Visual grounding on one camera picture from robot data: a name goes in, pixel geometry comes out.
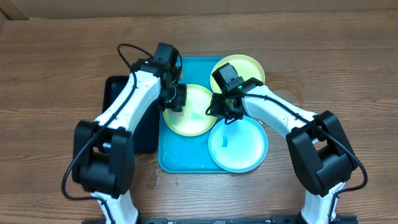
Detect teal plastic serving tray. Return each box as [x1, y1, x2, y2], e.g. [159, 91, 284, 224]
[158, 57, 226, 174]

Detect light blue plate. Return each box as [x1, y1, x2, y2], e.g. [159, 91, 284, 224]
[208, 116, 268, 173]

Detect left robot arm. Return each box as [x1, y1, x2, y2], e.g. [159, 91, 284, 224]
[61, 43, 187, 223]

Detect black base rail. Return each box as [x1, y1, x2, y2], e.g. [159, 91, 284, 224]
[81, 215, 359, 224]

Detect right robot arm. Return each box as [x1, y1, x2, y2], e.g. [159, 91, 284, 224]
[206, 63, 359, 223]

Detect black plastic tray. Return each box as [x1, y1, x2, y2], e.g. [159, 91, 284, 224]
[102, 76, 160, 154]

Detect yellow-green plate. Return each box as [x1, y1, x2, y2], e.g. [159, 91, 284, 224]
[210, 54, 266, 94]
[163, 84, 217, 136]

